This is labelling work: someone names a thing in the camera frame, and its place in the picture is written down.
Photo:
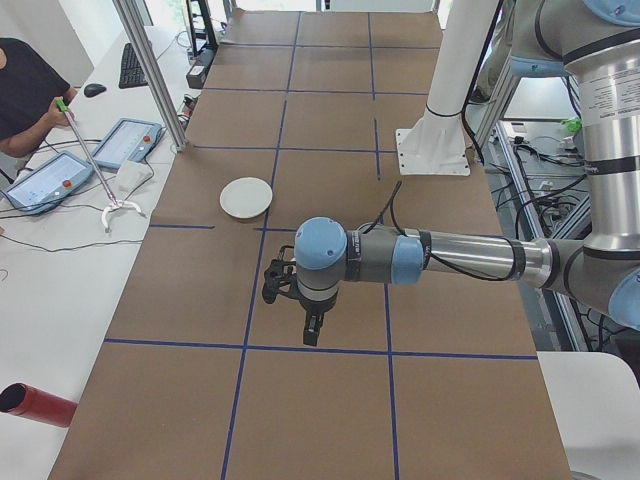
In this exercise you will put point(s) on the aluminium frame post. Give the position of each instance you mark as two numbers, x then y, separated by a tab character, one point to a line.
134	28

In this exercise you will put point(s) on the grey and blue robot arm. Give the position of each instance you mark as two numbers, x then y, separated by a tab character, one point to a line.
597	42

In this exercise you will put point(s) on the white plate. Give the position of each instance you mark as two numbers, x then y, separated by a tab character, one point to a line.
246	197

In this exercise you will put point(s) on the person in khaki trousers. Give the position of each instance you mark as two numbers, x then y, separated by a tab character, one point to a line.
500	48

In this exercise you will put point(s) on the red cylinder tube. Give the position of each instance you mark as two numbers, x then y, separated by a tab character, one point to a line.
31	403

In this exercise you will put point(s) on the blue teach pendant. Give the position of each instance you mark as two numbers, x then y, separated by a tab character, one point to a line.
129	140
48	185

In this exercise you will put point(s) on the black keyboard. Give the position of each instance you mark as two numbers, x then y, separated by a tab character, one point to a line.
131	72

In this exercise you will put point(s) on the near blue teach pendant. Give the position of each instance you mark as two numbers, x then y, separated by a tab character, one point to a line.
48	185

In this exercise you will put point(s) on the white crumpled cloth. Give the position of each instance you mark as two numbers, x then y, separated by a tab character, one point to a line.
131	175

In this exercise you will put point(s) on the black computer mouse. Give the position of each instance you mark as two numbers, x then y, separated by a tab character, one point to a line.
93	89

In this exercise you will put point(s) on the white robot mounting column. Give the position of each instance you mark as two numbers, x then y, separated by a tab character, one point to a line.
435	145

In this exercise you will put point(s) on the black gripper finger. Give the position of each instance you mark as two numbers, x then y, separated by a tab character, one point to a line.
312	328

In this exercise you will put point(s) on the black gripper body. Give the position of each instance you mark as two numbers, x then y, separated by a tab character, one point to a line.
316	307

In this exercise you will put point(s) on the black box device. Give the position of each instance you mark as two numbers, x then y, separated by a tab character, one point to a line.
198	72

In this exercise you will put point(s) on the far blue teach pendant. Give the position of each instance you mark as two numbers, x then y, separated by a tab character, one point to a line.
129	140

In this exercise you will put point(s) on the person in black shirt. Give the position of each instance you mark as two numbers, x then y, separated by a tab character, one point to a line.
30	88

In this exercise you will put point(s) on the reacher grabber tool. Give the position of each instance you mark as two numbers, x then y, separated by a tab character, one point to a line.
114	204

